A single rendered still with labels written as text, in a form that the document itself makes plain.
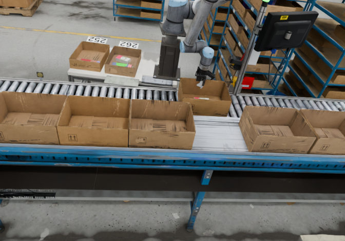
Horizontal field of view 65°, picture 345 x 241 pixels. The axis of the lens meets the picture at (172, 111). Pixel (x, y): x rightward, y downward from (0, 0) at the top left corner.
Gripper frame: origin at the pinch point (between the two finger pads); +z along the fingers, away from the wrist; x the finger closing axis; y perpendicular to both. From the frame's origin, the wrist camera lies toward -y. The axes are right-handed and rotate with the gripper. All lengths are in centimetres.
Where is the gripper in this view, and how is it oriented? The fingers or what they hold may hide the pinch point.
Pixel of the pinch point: (201, 86)
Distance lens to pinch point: 238.2
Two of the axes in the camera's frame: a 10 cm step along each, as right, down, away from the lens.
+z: -1.3, 7.0, 7.0
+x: 0.6, 7.1, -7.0
